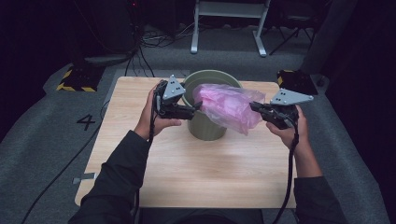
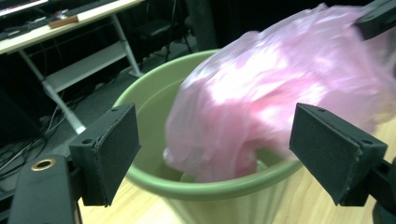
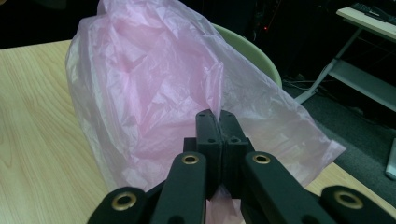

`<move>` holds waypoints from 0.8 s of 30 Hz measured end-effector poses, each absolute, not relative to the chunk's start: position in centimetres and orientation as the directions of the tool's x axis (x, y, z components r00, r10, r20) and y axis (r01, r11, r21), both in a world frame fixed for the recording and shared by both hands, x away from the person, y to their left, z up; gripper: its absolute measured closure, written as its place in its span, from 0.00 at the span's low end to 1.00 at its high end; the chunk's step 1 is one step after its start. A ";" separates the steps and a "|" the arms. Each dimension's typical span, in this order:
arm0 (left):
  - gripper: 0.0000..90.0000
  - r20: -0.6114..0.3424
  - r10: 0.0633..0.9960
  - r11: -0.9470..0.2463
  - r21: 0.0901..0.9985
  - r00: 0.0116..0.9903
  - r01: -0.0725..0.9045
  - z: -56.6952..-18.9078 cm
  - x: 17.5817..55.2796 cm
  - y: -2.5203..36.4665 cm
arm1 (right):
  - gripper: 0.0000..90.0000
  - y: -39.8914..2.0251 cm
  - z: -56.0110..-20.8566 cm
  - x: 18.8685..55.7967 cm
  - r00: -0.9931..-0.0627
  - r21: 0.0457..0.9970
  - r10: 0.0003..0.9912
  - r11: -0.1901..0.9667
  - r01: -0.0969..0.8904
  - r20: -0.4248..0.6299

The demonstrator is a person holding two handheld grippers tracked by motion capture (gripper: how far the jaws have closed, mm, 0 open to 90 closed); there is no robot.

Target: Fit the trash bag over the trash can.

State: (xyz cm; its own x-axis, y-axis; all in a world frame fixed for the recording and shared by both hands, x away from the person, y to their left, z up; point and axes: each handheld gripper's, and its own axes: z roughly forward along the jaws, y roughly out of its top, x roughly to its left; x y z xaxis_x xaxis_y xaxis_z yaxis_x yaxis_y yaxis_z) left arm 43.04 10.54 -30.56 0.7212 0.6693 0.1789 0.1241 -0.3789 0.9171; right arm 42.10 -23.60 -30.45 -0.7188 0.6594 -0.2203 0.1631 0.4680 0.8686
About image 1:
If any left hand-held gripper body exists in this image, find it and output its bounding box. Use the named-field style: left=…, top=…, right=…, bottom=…
left=153, top=74, right=191, bottom=121

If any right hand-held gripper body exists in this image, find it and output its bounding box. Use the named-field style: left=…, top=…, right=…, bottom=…
left=262, top=88, right=315, bottom=131

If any green plastic bin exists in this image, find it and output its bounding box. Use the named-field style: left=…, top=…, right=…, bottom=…
left=180, top=69, right=244, bottom=142

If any pink plastic bag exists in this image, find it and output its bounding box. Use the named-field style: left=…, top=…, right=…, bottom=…
left=191, top=82, right=267, bottom=136

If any person's right hand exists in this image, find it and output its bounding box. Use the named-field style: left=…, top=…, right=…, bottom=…
left=264, top=105, right=310, bottom=150

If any person's left hand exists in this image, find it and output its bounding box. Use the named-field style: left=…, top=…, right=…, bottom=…
left=134, top=83, right=183, bottom=141

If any yellow black striped base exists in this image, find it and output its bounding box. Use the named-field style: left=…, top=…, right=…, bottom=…
left=56, top=65, right=106, bottom=93
left=276, top=69, right=319, bottom=96

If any black equipment stand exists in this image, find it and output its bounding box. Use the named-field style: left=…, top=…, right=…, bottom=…
left=71, top=0, right=148, bottom=68

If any black tripod stand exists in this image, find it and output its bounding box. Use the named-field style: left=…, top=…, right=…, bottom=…
left=268, top=12, right=317, bottom=57

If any grey upright column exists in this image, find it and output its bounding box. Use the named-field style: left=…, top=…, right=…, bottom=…
left=299, top=0, right=360, bottom=76

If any person's lap in dark clothing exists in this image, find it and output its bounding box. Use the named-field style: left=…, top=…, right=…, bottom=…
left=138, top=207, right=266, bottom=224

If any grey tape strip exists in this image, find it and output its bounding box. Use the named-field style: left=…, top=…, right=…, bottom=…
left=72, top=172, right=99, bottom=186

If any left hand-held gripper cable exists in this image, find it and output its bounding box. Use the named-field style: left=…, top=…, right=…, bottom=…
left=132, top=90, right=159, bottom=224

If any hand-held gripper cable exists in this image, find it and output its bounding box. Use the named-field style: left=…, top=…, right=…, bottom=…
left=271, top=122, right=301, bottom=224
left=132, top=90, right=159, bottom=224

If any right hand-held gripper cable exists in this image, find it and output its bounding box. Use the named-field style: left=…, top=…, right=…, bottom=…
left=271, top=122, right=301, bottom=224

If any tangle of black floor cables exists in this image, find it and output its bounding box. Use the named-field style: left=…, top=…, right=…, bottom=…
left=124, top=21, right=202, bottom=78

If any white metal desk frame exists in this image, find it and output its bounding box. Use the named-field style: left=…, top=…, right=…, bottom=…
left=190, top=0, right=273, bottom=58

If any long black floor cable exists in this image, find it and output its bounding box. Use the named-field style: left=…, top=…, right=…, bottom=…
left=20, top=99, right=110, bottom=224

